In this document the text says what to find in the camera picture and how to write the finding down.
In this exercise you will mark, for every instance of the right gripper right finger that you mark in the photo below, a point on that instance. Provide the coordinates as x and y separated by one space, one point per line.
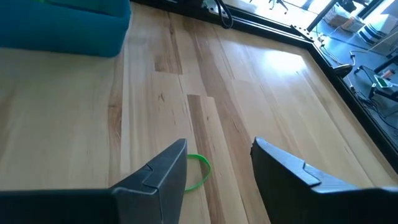
311 205

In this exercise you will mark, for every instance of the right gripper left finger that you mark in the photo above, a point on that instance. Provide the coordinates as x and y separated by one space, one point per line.
93 207

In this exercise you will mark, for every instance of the green rubber band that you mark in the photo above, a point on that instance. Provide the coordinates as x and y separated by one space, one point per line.
210 170

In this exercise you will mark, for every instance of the white green phone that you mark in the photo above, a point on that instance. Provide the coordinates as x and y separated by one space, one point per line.
382 82

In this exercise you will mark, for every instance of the teal plastic basket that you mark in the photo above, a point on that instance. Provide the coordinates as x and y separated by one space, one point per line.
62 31

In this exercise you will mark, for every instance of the striped white blue bag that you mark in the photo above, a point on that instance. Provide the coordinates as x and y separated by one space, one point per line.
371 34

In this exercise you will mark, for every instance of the brown cardboard box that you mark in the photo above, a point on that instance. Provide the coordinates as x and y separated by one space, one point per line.
345 20

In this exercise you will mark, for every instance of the black office chair base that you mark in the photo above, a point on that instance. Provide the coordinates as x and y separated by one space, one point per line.
279 3

